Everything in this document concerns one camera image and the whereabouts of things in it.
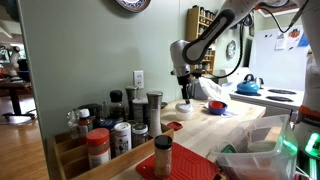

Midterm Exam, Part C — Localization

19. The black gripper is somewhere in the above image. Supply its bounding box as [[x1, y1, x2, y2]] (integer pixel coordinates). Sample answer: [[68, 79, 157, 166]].
[[176, 74, 193, 105]]

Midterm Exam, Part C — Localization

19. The grey box holder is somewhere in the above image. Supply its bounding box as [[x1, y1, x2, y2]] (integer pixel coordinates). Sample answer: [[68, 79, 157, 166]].
[[191, 81, 209, 101]]

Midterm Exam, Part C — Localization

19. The clear round lunch box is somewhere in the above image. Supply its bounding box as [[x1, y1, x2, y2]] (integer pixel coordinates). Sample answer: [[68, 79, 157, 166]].
[[175, 109, 195, 122]]

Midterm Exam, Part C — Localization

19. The blue bowl with orange lid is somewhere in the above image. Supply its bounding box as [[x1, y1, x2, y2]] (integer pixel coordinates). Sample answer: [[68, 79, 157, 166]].
[[208, 100, 229, 116]]

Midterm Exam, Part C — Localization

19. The small red lid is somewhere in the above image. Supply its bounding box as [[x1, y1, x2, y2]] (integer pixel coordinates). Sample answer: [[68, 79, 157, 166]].
[[166, 121, 184, 132]]

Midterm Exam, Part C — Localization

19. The grey canister with white lid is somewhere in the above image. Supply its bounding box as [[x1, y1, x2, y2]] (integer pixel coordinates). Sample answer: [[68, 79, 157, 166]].
[[131, 97, 150, 125]]

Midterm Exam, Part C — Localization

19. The glass jar with dark lid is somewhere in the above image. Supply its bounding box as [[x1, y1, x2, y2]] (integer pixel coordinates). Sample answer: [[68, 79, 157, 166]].
[[131, 123, 149, 149]]

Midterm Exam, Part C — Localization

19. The spice jar with black lid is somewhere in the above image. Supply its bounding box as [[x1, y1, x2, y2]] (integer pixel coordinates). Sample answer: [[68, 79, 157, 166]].
[[153, 134, 174, 179]]

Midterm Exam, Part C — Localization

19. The green round lid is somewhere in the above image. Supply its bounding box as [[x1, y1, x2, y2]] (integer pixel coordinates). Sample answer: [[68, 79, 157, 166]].
[[220, 144, 238, 154]]

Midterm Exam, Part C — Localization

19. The jar with blue lid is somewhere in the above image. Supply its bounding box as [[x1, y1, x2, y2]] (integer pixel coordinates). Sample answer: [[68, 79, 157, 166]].
[[96, 118, 118, 158]]

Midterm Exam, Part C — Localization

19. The spice jar with red lid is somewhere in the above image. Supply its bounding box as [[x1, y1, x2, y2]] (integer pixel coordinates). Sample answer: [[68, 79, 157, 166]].
[[85, 128, 112, 169]]

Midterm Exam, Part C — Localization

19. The large white crumpled bag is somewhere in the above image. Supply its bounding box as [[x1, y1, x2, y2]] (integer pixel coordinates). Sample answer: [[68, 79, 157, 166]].
[[198, 77, 232, 102]]

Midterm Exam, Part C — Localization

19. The tall steel pepper mill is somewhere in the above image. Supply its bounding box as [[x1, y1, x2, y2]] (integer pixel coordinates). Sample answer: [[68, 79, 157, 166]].
[[146, 90, 164, 138]]

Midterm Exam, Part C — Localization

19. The small white paper towel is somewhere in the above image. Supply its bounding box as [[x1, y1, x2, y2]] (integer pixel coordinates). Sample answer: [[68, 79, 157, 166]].
[[220, 111, 238, 118]]

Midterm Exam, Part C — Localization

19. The dark steel pepper mill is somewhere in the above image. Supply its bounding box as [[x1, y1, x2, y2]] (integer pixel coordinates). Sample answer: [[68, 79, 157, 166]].
[[124, 87, 139, 121]]

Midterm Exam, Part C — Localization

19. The blue tea kettle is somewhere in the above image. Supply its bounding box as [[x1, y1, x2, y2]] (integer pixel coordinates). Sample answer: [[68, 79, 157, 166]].
[[236, 73, 265, 95]]

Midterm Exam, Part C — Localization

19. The glass bottle with black cap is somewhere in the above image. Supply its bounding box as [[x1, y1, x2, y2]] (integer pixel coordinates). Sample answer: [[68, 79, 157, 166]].
[[108, 89, 126, 123]]

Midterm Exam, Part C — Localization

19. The red silicone mat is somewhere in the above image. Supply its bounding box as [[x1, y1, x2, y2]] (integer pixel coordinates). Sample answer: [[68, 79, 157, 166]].
[[135, 142, 223, 180]]

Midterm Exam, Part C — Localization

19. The white electric stove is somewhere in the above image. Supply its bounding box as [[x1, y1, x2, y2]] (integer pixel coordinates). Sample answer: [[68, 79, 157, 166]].
[[219, 67, 305, 112]]

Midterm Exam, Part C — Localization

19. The white printed spice shaker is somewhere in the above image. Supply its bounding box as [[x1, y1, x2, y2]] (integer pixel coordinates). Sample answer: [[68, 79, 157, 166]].
[[113, 122, 133, 157]]

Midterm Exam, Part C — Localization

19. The white round container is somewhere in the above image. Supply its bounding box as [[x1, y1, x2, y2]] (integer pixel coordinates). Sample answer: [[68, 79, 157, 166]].
[[247, 140, 278, 154]]

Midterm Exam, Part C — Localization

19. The black stove burner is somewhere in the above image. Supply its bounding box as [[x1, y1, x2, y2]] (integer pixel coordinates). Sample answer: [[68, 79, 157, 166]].
[[265, 95, 294, 103], [267, 88, 298, 95]]

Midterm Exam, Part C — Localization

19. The white refrigerator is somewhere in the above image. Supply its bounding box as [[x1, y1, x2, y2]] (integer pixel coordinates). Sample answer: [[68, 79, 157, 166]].
[[249, 23, 314, 92]]

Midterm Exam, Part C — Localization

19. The dark squat jar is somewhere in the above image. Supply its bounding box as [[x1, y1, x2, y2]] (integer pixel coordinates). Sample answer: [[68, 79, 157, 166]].
[[78, 103, 104, 122]]

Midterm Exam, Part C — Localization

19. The wooden spice crate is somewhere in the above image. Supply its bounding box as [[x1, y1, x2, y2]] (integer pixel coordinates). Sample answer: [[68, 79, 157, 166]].
[[46, 123, 175, 180]]

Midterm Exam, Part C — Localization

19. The small bottle with white cap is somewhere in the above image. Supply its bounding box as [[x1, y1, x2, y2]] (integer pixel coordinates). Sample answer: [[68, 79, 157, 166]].
[[77, 108, 94, 138]]

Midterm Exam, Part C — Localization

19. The clear plastic storage bin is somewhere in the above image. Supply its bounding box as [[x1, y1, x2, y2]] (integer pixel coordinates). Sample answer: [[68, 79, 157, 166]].
[[211, 114, 299, 180]]

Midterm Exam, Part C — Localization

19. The white paper sheet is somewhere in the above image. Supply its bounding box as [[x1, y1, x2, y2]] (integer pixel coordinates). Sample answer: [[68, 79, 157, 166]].
[[275, 30, 289, 51]]

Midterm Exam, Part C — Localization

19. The clear glass shaker bottle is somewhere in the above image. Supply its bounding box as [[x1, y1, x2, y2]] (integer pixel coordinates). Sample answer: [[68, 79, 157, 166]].
[[65, 109, 80, 139]]

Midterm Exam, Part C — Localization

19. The orange fridge magnet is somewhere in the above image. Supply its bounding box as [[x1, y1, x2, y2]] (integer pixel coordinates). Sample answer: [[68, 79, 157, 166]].
[[288, 28, 300, 39]]

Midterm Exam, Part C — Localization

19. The blue paper sheet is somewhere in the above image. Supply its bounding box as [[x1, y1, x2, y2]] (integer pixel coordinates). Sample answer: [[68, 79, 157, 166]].
[[297, 31, 310, 48]]

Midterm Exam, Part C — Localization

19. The dark wooden table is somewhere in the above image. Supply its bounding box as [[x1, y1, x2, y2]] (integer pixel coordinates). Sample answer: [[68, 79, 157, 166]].
[[0, 80, 37, 122]]

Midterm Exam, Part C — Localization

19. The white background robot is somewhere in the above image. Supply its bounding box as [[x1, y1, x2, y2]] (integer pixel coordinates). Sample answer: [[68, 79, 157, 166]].
[[0, 44, 22, 82]]

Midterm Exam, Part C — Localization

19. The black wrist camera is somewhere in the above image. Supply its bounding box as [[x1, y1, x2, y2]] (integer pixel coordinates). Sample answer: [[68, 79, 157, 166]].
[[192, 70, 206, 79]]

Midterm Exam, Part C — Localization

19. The wooden wall spice rack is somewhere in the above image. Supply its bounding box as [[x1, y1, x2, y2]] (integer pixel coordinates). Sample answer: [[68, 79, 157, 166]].
[[189, 46, 217, 77], [185, 5, 216, 43]]

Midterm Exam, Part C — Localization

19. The white wall outlet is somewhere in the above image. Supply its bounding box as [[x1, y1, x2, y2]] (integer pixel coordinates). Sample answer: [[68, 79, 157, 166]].
[[133, 70, 145, 90]]

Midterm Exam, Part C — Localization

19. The round wall clock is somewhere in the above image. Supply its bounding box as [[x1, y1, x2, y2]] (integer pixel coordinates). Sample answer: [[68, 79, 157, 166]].
[[226, 40, 237, 61]]

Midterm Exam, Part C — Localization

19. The decorative blue wall plate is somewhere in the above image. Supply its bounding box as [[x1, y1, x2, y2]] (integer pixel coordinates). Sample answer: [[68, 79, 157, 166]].
[[115, 0, 152, 14]]

